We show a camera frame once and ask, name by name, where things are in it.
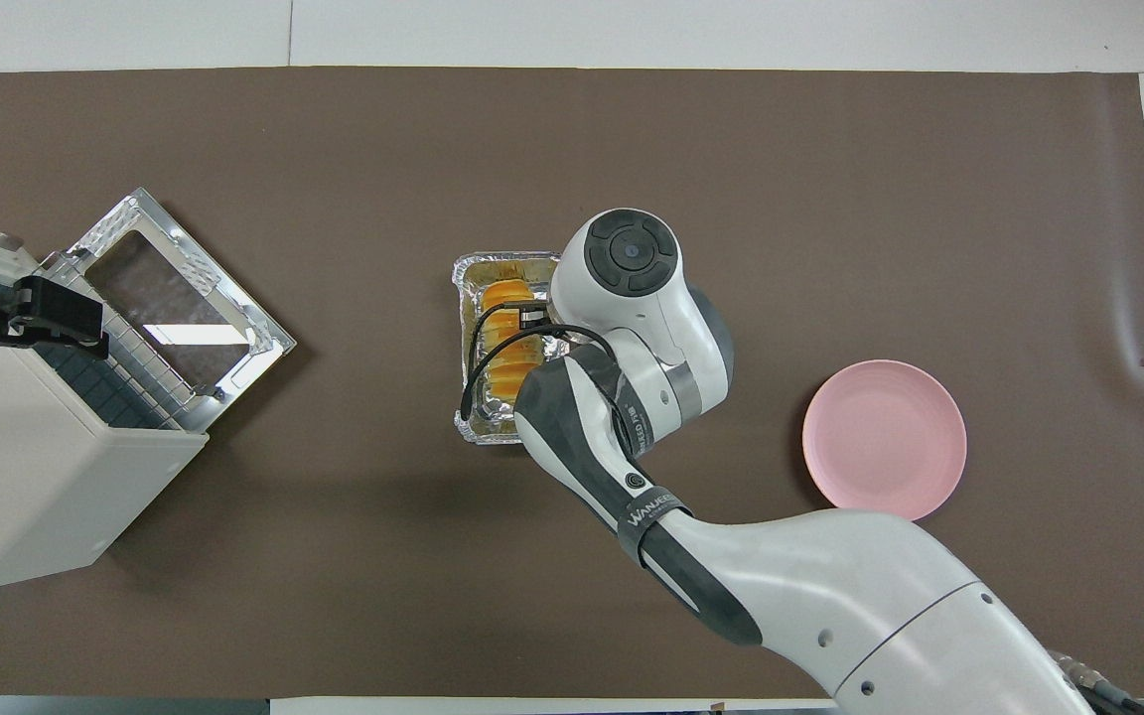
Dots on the brown table mat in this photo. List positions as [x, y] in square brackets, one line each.
[830, 199]

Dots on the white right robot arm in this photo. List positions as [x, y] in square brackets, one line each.
[830, 596]

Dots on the glass oven door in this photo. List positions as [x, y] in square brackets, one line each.
[175, 298]

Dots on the aluminium foil tray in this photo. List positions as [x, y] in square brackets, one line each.
[493, 266]

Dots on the pink round plate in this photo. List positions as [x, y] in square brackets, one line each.
[885, 442]

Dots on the golden bread loaf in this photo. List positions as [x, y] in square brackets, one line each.
[507, 298]

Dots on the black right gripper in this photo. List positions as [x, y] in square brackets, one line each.
[532, 317]

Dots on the white toaster oven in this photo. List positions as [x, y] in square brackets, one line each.
[16, 477]

